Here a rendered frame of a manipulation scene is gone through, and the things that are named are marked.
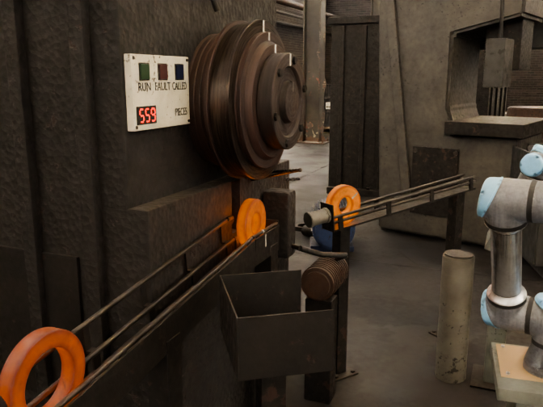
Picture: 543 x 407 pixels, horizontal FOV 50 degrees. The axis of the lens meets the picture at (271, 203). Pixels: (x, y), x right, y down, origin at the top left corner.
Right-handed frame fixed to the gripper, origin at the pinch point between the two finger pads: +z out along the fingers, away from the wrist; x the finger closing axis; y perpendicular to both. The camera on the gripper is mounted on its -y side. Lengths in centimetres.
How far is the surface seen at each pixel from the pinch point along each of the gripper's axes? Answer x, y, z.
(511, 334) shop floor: -58, -27, 56
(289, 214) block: 36, 70, 13
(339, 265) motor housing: 22, 49, 28
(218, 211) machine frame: 69, 82, 10
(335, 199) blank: 11, 61, 9
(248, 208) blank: 62, 76, 7
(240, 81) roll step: 76, 84, -30
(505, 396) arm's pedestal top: 52, -14, 30
